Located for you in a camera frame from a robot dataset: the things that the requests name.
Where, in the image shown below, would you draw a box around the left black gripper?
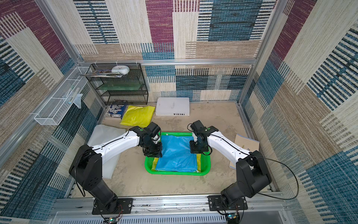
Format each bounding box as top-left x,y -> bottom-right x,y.
142,138 -> 164,157

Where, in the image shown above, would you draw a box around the green plastic basket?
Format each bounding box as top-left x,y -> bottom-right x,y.
145,132 -> 211,175

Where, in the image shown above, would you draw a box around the blue raincoat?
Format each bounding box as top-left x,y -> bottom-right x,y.
155,135 -> 198,173

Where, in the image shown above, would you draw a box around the large yellow raincoat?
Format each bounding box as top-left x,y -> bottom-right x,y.
146,153 -> 201,173

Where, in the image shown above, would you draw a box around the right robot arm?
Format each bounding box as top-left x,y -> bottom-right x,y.
189,121 -> 272,209

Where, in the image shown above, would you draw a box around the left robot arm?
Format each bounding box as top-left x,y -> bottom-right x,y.
69,122 -> 162,214

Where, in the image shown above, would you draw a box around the small yellow folded raincoat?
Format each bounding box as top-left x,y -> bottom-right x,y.
120,105 -> 155,127

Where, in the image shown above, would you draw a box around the white folded raincoat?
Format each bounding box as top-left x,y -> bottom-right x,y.
87,124 -> 126,179

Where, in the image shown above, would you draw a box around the white flat box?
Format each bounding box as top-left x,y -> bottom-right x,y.
155,97 -> 190,116

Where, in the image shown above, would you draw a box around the cardboard box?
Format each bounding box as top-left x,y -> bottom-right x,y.
234,134 -> 260,152

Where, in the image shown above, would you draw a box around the blue printed packet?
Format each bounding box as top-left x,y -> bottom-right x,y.
105,105 -> 127,119

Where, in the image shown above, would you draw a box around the white round object on shelf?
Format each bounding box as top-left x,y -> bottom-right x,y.
111,65 -> 130,76

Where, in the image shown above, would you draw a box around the magazines on shelf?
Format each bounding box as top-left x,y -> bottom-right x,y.
81,70 -> 124,78

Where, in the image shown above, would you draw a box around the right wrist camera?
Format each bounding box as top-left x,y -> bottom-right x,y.
189,120 -> 207,141

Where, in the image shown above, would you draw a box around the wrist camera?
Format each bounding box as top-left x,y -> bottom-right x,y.
189,120 -> 207,141
145,122 -> 161,141

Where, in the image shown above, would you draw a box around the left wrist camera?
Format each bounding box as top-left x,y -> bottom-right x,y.
145,122 -> 161,141

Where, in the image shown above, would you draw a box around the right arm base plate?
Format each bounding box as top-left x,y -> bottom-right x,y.
207,195 -> 248,211

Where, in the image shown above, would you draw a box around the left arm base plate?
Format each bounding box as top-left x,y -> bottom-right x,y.
92,198 -> 133,215

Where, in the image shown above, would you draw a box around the black wire shelf rack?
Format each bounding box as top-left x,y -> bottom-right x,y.
86,63 -> 149,105

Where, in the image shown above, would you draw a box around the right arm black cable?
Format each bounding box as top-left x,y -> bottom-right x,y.
257,155 -> 299,201

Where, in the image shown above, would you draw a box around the aluminium front rail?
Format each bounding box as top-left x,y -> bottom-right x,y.
47,192 -> 295,224

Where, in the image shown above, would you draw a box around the white wire wall basket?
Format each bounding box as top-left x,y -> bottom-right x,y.
34,66 -> 88,126

